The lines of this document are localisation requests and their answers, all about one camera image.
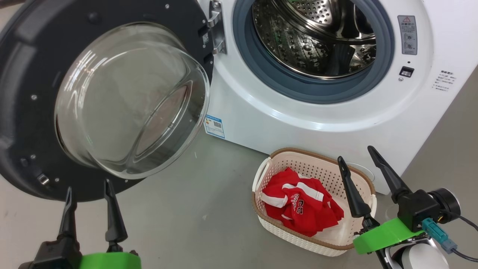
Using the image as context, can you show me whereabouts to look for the cream basket with brown rim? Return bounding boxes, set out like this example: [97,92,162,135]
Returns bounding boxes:
[252,148,377,257]

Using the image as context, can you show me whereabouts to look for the black round glass washer door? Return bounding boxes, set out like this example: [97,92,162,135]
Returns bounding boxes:
[0,0,215,202]

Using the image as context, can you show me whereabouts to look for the thin black cable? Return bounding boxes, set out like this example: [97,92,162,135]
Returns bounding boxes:
[441,211,478,262]

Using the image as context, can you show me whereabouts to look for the blue energy label sticker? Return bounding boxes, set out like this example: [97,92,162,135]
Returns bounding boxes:
[204,114,226,139]

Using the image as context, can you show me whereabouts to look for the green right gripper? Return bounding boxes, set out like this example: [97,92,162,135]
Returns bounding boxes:
[337,146,424,255]

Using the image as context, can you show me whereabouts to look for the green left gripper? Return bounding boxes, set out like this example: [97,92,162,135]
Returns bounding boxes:
[58,179,142,269]

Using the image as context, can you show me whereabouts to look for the red white sports jersey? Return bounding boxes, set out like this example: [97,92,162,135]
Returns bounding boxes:
[261,167,345,238]

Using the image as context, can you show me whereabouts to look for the white front-load washing machine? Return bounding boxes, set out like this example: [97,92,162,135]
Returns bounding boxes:
[198,0,478,195]

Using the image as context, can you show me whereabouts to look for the grey warning label sticker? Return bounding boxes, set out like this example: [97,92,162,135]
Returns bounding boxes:
[398,15,418,56]

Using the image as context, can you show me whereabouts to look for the teal cable connector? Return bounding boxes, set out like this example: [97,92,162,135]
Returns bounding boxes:
[422,218,458,254]

